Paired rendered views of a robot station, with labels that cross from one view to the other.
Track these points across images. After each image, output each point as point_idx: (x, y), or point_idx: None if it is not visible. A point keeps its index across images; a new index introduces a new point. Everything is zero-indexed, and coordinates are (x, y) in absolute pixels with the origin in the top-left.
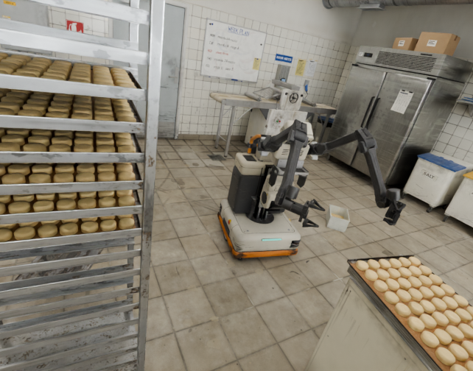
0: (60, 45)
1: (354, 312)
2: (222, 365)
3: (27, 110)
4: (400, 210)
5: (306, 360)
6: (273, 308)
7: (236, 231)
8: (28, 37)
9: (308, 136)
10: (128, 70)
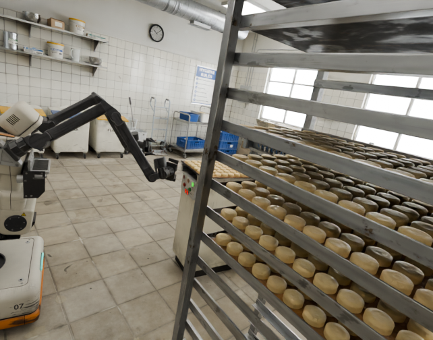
0: (373, 88)
1: (211, 199)
2: (185, 329)
3: (376, 149)
4: (148, 144)
5: (168, 275)
6: (119, 290)
7: (16, 293)
8: (393, 89)
9: (42, 117)
10: (229, 91)
